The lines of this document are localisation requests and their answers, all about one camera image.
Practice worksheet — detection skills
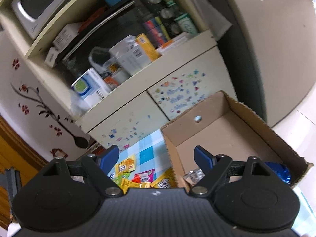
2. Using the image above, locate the silver foil snack bag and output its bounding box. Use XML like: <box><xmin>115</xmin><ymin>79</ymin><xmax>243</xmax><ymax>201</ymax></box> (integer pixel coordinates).
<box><xmin>183</xmin><ymin>168</ymin><xmax>205</xmax><ymax>187</ymax></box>

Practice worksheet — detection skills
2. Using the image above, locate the dark blue snack bag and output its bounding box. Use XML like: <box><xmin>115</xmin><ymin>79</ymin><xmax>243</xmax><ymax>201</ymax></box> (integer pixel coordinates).
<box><xmin>265</xmin><ymin>162</ymin><xmax>291</xmax><ymax>185</ymax></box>

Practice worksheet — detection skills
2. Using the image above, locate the yellow waffle snack bag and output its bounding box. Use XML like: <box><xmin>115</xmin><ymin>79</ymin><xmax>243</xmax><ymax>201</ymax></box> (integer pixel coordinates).
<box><xmin>150</xmin><ymin>167</ymin><xmax>177</xmax><ymax>189</ymax></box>

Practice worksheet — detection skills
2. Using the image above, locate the white refrigerator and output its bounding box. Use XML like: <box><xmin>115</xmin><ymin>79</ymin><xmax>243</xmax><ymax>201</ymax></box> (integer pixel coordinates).
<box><xmin>227</xmin><ymin>0</ymin><xmax>315</xmax><ymax>126</ymax></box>

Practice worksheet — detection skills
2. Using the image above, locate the white barcode box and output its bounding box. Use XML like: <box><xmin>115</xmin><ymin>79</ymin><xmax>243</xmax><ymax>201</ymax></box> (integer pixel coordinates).
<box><xmin>109</xmin><ymin>35</ymin><xmax>151</xmax><ymax>76</ymax></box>

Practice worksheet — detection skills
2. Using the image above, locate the white microwave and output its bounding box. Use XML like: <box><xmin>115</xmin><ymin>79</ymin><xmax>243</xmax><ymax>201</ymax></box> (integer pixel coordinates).
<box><xmin>11</xmin><ymin>0</ymin><xmax>70</xmax><ymax>39</ymax></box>

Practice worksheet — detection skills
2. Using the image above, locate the cream sticker cabinet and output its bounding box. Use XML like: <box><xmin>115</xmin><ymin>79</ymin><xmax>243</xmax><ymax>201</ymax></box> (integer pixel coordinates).
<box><xmin>1</xmin><ymin>0</ymin><xmax>236</xmax><ymax>158</ymax></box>

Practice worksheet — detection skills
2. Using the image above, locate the green snack bag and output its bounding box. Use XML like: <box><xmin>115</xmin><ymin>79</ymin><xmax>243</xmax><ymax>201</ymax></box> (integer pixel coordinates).
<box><xmin>109</xmin><ymin>173</ymin><xmax>130</xmax><ymax>186</ymax></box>

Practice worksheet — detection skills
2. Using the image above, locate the white blue tissue box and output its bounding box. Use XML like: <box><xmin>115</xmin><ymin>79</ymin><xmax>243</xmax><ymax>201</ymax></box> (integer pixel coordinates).
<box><xmin>71</xmin><ymin>68</ymin><xmax>111</xmax><ymax>107</ymax></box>

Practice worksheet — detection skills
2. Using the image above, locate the cardboard box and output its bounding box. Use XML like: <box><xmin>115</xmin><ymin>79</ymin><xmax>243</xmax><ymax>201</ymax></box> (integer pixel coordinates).
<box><xmin>161</xmin><ymin>91</ymin><xmax>313</xmax><ymax>190</ymax></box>

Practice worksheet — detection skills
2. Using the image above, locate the red house wall switch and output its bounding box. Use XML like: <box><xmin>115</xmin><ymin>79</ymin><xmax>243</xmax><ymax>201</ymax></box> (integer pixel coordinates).
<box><xmin>50</xmin><ymin>148</ymin><xmax>68</xmax><ymax>158</ymax></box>

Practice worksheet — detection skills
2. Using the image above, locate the wooden door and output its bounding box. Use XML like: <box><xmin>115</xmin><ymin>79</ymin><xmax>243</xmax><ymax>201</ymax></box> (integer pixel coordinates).
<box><xmin>1</xmin><ymin>117</ymin><xmax>48</xmax><ymax>229</ymax></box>

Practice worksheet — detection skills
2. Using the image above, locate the blue checkered tablecloth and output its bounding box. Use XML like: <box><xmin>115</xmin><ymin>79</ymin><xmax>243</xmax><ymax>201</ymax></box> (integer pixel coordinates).
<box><xmin>118</xmin><ymin>130</ymin><xmax>171</xmax><ymax>180</ymax></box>

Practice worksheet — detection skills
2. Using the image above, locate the small yellow snack bag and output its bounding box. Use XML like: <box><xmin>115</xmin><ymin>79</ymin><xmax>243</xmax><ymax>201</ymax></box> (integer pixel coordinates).
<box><xmin>115</xmin><ymin>155</ymin><xmax>136</xmax><ymax>177</ymax></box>

